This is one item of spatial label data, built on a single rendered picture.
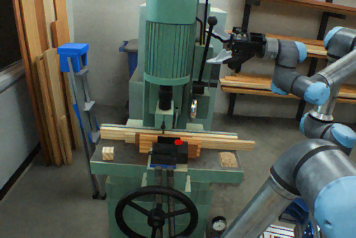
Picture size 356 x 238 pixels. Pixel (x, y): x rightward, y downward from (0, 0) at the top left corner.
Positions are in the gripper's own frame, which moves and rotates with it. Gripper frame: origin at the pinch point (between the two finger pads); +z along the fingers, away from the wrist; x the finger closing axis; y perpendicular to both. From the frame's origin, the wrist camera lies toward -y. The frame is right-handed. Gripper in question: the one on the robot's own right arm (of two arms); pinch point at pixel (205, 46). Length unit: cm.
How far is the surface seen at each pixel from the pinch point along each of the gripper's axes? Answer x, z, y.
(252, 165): -24, -75, -178
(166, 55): 3.6, 12.8, -1.9
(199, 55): -14.5, -1.0, -20.3
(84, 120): -15, 67, -89
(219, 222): 51, -13, -46
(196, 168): 32.6, -1.3, -31.6
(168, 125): 17.0, 10.4, -27.8
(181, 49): 1.3, 8.0, -1.0
